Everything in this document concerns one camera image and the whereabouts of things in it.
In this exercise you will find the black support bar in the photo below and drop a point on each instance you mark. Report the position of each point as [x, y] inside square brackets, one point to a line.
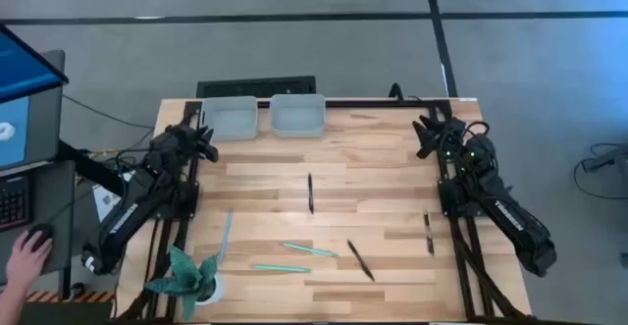
[90, 168]

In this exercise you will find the person's forearm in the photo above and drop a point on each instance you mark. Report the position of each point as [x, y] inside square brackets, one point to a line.
[9, 308]

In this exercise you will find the person's hand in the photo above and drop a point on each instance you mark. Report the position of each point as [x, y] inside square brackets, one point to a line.
[27, 263]

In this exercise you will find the gray plastic bin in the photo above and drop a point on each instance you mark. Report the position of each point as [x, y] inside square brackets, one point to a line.
[298, 116]
[229, 119]

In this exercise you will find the black aluminium table frame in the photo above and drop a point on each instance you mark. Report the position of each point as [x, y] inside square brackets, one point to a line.
[368, 103]

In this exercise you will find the gray stand leg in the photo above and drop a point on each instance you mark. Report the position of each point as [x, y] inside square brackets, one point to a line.
[608, 158]

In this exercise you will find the black caster wheel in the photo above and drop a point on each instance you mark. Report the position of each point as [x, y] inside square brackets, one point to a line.
[78, 290]

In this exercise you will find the teal pencil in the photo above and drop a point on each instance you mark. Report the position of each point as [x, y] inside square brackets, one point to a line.
[226, 236]
[281, 268]
[309, 250]

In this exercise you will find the white paper with code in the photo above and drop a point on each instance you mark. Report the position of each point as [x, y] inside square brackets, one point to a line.
[105, 202]

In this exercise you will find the black floor vent grille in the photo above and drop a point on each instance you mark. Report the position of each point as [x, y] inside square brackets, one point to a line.
[255, 87]

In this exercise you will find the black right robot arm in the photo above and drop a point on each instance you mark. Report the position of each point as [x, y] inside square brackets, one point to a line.
[510, 222]

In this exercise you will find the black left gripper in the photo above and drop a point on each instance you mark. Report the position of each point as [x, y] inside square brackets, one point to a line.
[186, 143]

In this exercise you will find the black backlit keyboard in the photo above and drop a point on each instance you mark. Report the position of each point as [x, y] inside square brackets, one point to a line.
[12, 202]

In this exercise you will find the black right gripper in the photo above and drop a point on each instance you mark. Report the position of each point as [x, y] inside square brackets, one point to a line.
[450, 138]

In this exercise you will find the black computer mouse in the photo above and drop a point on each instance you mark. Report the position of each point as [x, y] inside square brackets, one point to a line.
[41, 229]

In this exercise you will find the computer monitor blue screen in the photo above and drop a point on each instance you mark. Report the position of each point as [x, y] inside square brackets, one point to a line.
[29, 70]

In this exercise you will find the white plant pot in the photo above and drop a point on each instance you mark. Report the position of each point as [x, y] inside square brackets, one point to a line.
[221, 290]

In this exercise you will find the dark box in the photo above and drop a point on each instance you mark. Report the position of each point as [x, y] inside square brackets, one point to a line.
[64, 314]

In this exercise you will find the dark gray desk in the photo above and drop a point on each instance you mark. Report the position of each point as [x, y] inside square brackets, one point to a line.
[61, 217]

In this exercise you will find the green artificial plant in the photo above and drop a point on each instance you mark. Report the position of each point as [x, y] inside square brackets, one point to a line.
[184, 278]

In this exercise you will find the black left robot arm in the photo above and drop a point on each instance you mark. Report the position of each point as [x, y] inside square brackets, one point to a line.
[122, 219]

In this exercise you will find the yellow black hazard strip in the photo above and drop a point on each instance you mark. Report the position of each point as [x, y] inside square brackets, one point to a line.
[93, 296]

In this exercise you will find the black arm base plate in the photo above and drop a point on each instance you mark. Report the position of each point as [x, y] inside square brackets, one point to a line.
[189, 207]
[449, 207]

